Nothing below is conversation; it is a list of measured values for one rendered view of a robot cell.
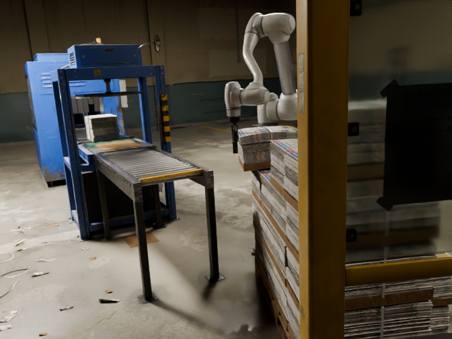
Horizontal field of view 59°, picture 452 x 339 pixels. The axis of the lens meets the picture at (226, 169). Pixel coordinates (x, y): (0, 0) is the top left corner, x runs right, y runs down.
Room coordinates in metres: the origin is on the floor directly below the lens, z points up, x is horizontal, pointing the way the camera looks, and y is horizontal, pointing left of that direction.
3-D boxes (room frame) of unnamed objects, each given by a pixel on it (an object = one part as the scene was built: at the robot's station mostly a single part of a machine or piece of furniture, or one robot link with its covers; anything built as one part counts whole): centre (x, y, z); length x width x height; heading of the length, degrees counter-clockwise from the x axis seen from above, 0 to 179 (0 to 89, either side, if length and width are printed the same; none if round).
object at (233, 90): (2.52, -0.08, 1.30); 0.13 x 0.11 x 0.16; 59
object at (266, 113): (3.03, -0.35, 1.17); 0.18 x 0.16 x 0.22; 59
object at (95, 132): (4.49, 1.37, 0.93); 0.38 x 0.30 x 0.26; 28
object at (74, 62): (3.98, 1.11, 1.65); 0.60 x 0.45 x 0.20; 118
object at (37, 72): (6.42, 2.32, 1.04); 1.51 x 1.30 x 2.07; 28
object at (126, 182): (2.97, 0.86, 0.74); 1.34 x 0.05 x 0.12; 28
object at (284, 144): (1.95, -0.44, 1.06); 0.37 x 0.29 x 0.01; 97
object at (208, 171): (3.20, 0.41, 0.74); 1.34 x 0.05 x 0.12; 28
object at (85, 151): (3.99, 1.11, 0.75); 0.70 x 0.65 x 0.10; 28
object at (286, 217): (2.09, -0.42, 0.42); 1.17 x 0.39 x 0.83; 6
